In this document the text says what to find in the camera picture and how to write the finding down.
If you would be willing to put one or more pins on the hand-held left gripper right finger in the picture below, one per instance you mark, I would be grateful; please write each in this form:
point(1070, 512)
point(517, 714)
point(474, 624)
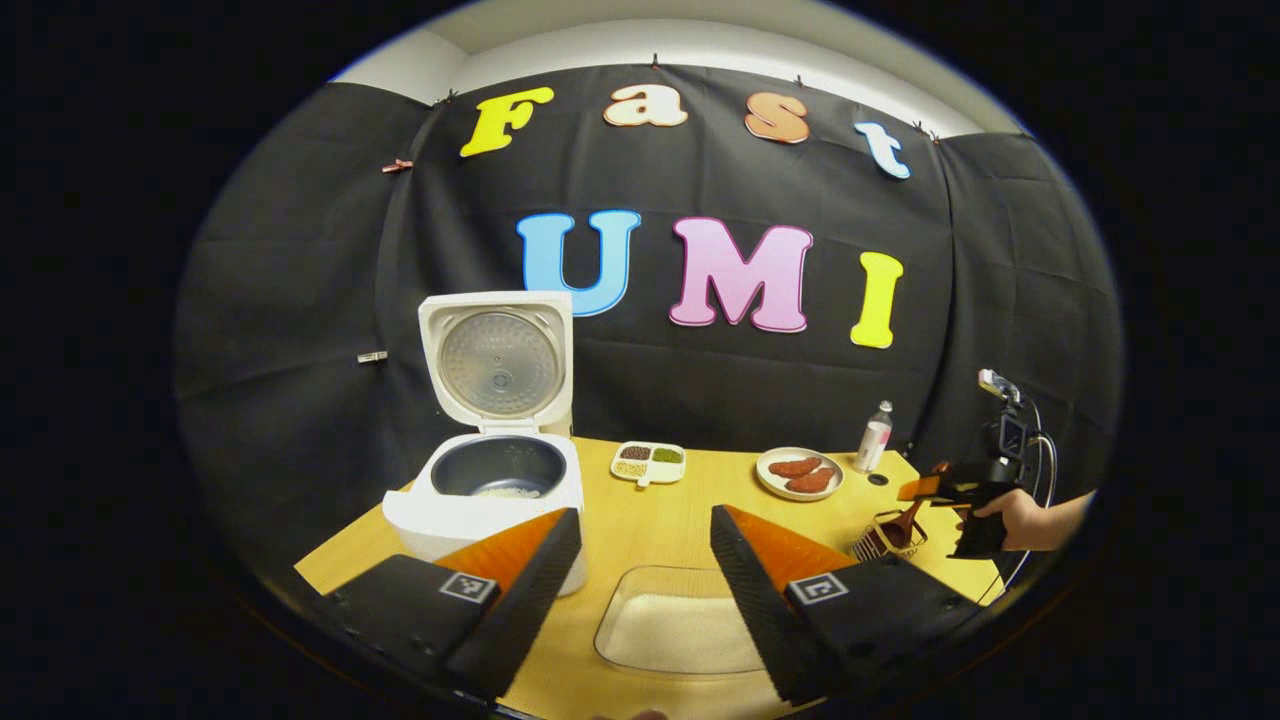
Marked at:
point(765, 610)

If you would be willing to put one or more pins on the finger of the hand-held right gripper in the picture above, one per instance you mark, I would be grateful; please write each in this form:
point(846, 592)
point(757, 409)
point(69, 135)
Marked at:
point(920, 488)

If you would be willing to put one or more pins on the white rice cooker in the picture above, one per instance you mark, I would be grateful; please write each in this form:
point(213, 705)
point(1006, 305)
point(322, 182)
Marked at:
point(500, 360)

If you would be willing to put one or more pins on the round white plate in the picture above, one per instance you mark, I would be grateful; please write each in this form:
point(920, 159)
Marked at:
point(775, 485)

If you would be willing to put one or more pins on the red cloth clip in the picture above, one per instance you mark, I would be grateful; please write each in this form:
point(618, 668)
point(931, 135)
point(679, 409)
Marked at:
point(397, 166)

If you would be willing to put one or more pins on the clear tray of rice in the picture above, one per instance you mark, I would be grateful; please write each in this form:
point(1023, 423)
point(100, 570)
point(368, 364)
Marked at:
point(670, 620)

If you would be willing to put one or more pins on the black backdrop cloth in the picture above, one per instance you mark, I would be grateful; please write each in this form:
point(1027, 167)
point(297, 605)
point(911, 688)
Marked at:
point(300, 300)

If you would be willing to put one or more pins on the reddish brown sausage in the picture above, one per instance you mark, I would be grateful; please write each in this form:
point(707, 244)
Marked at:
point(810, 481)
point(795, 467)

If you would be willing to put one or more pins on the clear plastic bottle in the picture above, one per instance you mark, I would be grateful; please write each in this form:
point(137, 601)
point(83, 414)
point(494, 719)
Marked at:
point(873, 440)

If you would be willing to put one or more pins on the divided white dish of beans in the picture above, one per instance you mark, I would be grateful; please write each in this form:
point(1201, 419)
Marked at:
point(648, 462)

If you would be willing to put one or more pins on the brown wooden spoon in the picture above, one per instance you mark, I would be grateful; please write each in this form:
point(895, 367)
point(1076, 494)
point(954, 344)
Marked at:
point(905, 525)

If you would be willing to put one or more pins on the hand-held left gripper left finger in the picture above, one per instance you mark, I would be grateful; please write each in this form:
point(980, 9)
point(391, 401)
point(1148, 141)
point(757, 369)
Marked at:
point(520, 600)

